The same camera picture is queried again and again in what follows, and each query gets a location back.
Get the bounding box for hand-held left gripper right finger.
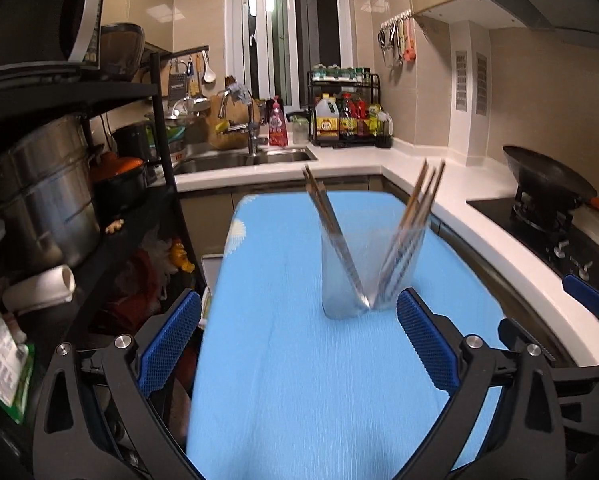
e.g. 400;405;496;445
396;287;568;480

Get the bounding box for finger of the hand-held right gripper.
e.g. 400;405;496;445
562;260;599;356
498;317;599;431

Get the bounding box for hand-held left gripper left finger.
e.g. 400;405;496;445
32;287;203;480

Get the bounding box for clear plastic utensil holder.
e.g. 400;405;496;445
321;222;433;321

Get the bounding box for hanging kitchen utensils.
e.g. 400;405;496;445
404;17;419;61

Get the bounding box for red plastic bag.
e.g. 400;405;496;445
107;247;180;321

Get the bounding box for black gas stove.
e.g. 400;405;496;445
467;195;599;281

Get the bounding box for yellow toy figure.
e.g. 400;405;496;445
168;240;195;273

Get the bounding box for black wok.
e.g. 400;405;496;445
502;145;599;216

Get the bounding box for blue tablecloth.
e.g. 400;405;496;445
187;191;517;480

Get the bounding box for white paper roll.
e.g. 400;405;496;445
2;264;76;313

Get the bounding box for white kitchen countertop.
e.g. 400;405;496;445
172;142;599;366

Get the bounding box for black pot with orange lid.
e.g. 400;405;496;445
90;151;149;213

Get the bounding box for green food packet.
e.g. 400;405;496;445
0;287;35;423

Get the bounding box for stainless steel sink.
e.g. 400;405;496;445
172;146;316;176

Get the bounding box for stainless steel steamer pot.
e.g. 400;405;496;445
0;112;103;273

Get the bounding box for green plastic basin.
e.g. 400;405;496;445
164;125;188;153

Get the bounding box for black metal shelf rack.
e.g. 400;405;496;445
0;50;205;480

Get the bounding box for steel kitchen faucet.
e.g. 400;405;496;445
216;87;270;156

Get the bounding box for steel colander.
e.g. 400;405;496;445
147;100;210;126

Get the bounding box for dark soy sauce bottle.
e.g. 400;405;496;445
338;92;357;140

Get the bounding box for brown wooden cutting board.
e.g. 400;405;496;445
207;95;255;151

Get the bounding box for red dish soap bottle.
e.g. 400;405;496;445
267;95;289;148

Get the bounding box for cooking oil bottle yellow label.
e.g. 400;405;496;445
314;97;341;141

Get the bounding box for glass jar with green lid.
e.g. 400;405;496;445
290;114;309;145

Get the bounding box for hanging metal grater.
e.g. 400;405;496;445
168;60;186;98

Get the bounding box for hanging yellow brush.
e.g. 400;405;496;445
187;57;203;98

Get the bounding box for grey dishcloth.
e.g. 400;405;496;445
224;76;254;106

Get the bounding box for row of green-capped spice jars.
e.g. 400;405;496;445
312;64;373;85

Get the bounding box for dark glass jar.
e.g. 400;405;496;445
100;22;146;83

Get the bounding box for white framed window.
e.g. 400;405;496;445
232;0;355;111

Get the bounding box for black microwave oven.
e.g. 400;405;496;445
0;0;108;68

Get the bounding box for black wire spice rack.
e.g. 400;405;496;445
307;71;394;150

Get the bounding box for grey wall vent panel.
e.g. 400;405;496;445
474;52;489;115
454;51;469;111

